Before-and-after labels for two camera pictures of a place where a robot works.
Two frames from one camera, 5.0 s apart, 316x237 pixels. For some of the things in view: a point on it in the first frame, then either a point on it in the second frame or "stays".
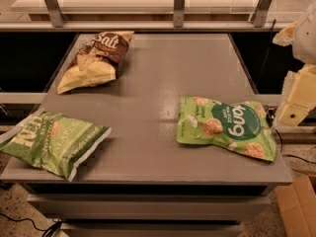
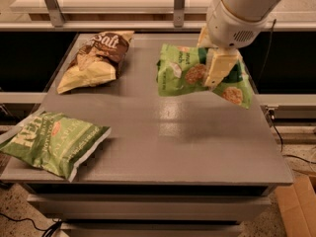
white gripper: x=306 y=39 -> x=227 y=29
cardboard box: x=296 y=204 stays
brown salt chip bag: x=98 y=60 stays
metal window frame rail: x=57 y=23 stays
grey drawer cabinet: x=140 y=181 stays
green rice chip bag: x=242 y=126 -> x=182 y=70
